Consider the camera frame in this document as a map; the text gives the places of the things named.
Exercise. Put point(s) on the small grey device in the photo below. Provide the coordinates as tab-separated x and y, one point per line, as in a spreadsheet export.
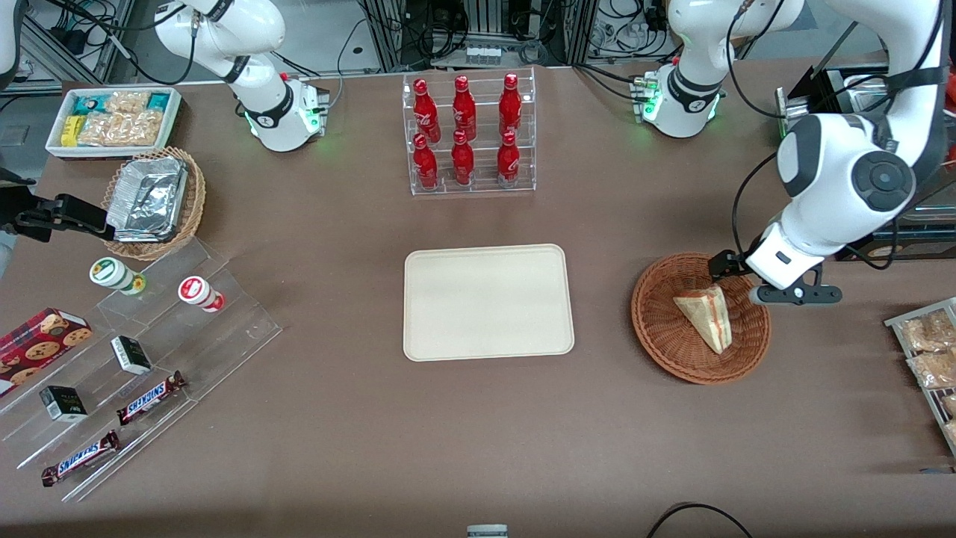
487	532

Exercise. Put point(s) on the triangle sandwich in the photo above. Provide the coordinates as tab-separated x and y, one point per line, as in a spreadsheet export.
709	317

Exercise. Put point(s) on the green lid snack cup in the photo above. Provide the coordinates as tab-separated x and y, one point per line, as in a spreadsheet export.
110	273

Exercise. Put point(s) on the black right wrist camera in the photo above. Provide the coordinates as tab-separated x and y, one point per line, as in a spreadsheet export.
82	214

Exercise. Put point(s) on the light wicker basket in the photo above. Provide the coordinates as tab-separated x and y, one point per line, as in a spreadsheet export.
196	202

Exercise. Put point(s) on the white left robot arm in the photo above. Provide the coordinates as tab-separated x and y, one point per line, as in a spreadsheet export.
829	172

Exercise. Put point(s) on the aluminium frame structure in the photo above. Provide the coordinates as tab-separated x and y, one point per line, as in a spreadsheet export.
75	37

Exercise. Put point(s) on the red cola bottle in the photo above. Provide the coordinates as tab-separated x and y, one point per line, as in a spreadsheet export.
510	104
464	108
425	108
462	161
508	159
426	164

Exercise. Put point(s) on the small black box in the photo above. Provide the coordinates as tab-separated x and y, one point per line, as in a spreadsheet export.
131	355
63	403

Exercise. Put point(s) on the steel warmer pan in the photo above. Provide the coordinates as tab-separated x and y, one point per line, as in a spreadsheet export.
859	93

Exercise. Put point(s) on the red lid snack cup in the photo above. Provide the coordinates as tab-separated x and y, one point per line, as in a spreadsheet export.
196	291

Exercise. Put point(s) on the snickers chocolate bar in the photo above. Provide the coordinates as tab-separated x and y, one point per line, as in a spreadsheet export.
81	458
149	398

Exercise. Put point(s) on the clear bag of crackers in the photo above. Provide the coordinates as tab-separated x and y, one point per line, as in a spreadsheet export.
930	332
933	370

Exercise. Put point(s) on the black food warmer machine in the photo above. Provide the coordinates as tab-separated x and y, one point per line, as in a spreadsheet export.
933	224

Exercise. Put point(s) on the beige plastic tray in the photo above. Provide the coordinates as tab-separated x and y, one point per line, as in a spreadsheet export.
485	302

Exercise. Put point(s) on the clear acrylic bottle rack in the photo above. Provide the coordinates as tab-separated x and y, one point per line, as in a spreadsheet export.
482	125

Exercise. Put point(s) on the white snack bin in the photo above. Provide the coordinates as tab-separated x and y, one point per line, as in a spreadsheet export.
173	119

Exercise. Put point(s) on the yellow snack packet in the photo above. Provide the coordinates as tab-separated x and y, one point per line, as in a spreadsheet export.
72	131

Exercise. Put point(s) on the silver foil container stack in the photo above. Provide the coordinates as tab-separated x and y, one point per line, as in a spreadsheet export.
149	198

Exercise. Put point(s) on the brown wicker basket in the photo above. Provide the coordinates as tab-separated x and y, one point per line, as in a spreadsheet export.
672	336

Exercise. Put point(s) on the small rice cracker bag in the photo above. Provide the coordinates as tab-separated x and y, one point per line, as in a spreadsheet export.
127	101

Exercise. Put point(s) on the large rice cracker bag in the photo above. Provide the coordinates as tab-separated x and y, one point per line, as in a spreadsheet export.
119	129

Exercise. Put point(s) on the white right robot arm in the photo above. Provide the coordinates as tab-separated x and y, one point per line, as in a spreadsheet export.
261	104

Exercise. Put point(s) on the red cookie box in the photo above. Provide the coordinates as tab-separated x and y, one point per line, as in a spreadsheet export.
37	344

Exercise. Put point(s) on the white terminal block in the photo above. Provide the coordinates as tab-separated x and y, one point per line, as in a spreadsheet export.
484	54

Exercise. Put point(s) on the teal snack packet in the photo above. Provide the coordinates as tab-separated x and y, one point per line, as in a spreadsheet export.
88	104
157	101

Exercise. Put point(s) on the clear acrylic step display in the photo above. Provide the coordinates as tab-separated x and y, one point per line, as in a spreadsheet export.
224	336

